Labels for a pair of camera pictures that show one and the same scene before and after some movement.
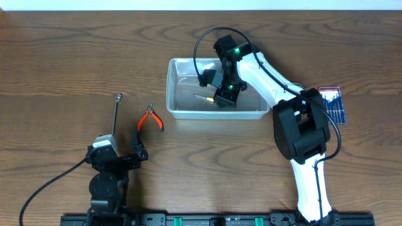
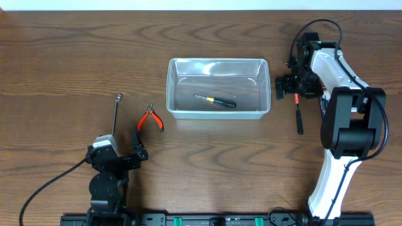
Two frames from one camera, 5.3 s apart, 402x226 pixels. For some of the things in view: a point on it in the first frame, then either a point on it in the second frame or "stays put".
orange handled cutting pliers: [149, 110] stays put
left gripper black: [117, 160] stays put
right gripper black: [228, 100] → [314, 91]
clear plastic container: [186, 99] stays put
